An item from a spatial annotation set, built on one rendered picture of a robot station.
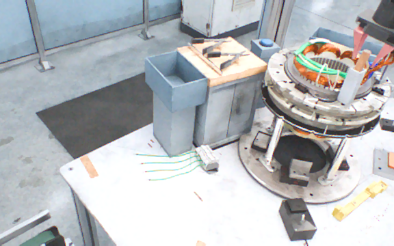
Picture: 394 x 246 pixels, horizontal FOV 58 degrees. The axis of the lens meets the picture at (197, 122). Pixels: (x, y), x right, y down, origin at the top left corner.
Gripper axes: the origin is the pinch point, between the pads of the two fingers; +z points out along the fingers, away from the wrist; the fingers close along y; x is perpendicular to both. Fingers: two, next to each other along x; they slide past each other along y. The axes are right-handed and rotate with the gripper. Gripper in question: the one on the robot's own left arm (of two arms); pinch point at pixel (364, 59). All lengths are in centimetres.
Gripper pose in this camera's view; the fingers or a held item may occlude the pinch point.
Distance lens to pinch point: 87.7
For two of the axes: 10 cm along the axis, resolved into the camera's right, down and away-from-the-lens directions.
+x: 6.5, -4.4, 6.2
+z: -1.6, 7.1, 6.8
